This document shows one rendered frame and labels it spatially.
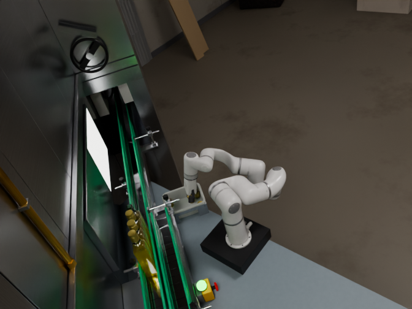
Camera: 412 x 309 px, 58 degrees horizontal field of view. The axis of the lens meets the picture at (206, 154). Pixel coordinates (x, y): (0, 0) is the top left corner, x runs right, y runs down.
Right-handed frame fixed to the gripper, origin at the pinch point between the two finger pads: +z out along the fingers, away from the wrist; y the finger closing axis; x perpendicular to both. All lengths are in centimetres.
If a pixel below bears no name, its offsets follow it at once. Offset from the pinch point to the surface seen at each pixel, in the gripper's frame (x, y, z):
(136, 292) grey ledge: -36, 48, 6
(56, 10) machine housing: -57, -74, -80
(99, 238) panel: -47, 41, -25
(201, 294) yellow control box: -9, 56, 4
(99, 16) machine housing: -35, -74, -76
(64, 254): -55, 67, -50
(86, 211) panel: -50, 36, -36
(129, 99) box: -23, -84, -18
